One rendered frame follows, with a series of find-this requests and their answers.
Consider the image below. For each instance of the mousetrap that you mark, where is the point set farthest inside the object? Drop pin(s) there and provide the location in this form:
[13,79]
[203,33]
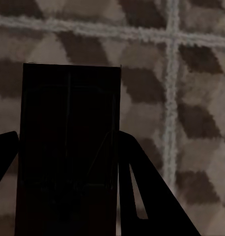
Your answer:
[68,151]

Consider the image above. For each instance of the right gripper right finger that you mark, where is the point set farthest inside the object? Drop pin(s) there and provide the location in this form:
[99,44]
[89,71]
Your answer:
[166,217]

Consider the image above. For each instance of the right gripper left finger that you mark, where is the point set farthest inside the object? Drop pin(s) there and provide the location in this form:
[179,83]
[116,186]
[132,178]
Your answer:
[9,147]

